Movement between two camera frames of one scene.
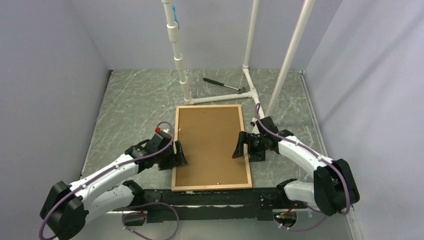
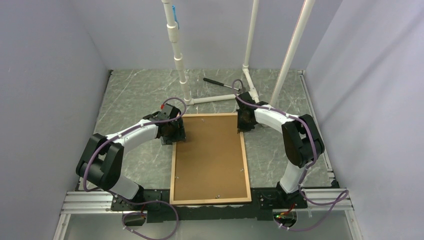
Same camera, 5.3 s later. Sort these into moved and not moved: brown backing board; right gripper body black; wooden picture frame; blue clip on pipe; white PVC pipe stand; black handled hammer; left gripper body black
Moved: left gripper body black; right gripper body black; brown backing board; wooden picture frame
Not moved: blue clip on pipe; white PVC pipe stand; black handled hammer
